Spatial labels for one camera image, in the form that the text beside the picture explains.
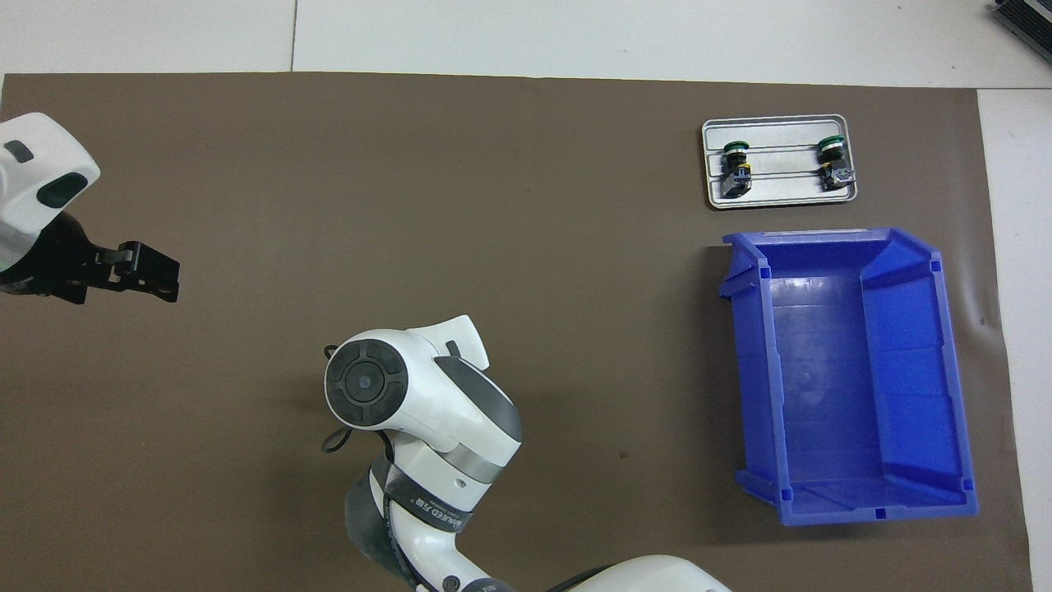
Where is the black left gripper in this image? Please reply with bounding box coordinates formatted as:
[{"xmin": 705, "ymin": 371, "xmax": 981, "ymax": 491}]
[{"xmin": 0, "ymin": 212, "xmax": 180, "ymax": 305}]

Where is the brown table mat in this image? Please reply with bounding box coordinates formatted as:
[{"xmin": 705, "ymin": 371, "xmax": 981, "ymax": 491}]
[{"xmin": 0, "ymin": 72, "xmax": 1035, "ymax": 592}]

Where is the blue plastic storage bin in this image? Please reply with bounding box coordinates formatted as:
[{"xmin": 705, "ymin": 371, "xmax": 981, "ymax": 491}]
[{"xmin": 717, "ymin": 229, "xmax": 979, "ymax": 527}]

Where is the green push button switch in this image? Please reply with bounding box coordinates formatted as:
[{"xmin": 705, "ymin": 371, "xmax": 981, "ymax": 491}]
[
  {"xmin": 722, "ymin": 141, "xmax": 755, "ymax": 200},
  {"xmin": 818, "ymin": 136, "xmax": 857, "ymax": 194}
]

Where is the grey metal tray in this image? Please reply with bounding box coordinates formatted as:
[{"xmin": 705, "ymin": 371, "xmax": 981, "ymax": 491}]
[{"xmin": 701, "ymin": 113, "xmax": 860, "ymax": 210}]

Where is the dark keyboard device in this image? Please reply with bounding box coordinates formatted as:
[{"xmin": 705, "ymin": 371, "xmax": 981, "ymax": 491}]
[{"xmin": 990, "ymin": 0, "xmax": 1052, "ymax": 46}]

